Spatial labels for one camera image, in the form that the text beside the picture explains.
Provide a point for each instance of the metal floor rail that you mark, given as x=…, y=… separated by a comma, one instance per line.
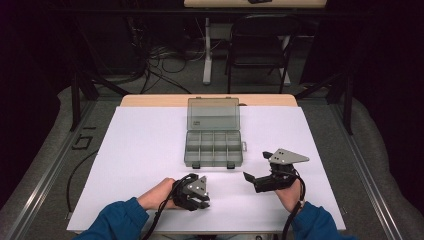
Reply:
x=43, y=180
x=366, y=173

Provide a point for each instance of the black folding chair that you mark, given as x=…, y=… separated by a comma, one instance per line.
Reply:
x=258, y=43

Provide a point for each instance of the person's left hand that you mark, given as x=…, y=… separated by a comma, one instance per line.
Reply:
x=156, y=195

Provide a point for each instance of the white board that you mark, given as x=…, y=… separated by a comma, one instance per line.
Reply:
x=140, y=140

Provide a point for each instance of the wooden table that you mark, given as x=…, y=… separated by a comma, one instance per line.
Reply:
x=150, y=100

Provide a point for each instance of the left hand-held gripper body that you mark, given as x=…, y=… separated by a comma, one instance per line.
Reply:
x=191, y=190

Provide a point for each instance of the black device on desk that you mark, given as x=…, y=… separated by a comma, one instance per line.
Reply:
x=260, y=1

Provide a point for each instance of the white desk leg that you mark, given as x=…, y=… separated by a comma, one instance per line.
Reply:
x=207, y=60

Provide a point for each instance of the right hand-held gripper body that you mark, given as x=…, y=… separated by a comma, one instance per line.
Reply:
x=276, y=178

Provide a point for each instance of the grey transparent compartment box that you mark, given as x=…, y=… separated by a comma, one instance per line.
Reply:
x=213, y=146

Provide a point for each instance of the black metal stand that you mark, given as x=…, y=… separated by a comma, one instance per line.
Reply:
x=348, y=100
x=75, y=100

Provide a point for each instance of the person's right hand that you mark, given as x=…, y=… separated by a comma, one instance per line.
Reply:
x=288, y=198

